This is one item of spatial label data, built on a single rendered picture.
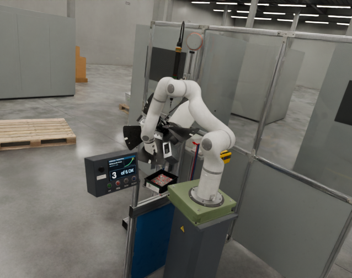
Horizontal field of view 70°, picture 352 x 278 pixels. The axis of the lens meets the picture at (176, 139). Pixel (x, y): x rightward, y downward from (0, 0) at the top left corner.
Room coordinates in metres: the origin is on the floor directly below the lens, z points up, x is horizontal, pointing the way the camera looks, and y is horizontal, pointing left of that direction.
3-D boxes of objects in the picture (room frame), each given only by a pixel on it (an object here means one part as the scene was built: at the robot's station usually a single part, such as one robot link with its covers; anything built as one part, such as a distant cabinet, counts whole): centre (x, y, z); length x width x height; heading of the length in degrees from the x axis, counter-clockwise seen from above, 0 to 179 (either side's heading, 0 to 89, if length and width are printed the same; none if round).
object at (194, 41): (2.67, -0.03, 1.88); 0.16 x 0.07 x 0.16; 81
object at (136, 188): (1.33, 0.19, 0.96); 0.03 x 0.03 x 0.20; 46
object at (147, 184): (1.70, 0.06, 0.85); 0.22 x 0.17 x 0.07; 150
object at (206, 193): (1.33, -0.24, 1.10); 0.19 x 0.19 x 0.18
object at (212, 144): (1.31, -0.22, 1.31); 0.19 x 0.12 x 0.24; 140
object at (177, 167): (2.29, -0.05, 0.58); 0.09 x 0.05 x 1.15; 46
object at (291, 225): (2.47, -0.42, 0.50); 2.59 x 0.03 x 0.91; 46
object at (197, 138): (2.51, -0.18, 0.92); 0.17 x 0.16 x 0.11; 136
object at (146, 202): (1.64, -0.11, 0.82); 0.90 x 0.04 x 0.08; 136
